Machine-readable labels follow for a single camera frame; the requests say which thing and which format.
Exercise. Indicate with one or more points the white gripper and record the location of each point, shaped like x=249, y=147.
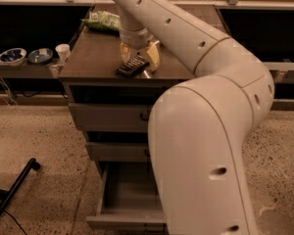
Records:
x=136, y=37

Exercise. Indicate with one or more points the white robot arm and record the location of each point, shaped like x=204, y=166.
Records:
x=196, y=128

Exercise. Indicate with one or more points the grey drawer cabinet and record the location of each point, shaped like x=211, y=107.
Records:
x=89, y=77

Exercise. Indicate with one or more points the grey top drawer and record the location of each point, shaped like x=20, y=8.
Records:
x=110, y=117

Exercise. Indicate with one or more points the grey middle drawer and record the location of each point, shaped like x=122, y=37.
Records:
x=117, y=152

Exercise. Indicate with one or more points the grey open bottom drawer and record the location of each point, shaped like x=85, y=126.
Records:
x=129, y=200

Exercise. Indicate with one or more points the green snack bag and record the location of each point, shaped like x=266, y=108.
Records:
x=102, y=20

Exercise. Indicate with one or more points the white paper cup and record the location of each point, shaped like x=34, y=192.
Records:
x=63, y=51

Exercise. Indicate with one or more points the grey side shelf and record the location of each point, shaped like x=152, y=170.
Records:
x=31, y=71

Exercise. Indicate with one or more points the dark teal bowl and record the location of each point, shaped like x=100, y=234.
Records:
x=42, y=56

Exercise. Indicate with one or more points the blue patterned bowl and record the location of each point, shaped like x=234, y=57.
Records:
x=13, y=57

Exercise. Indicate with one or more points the black chair leg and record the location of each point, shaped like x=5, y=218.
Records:
x=7, y=195

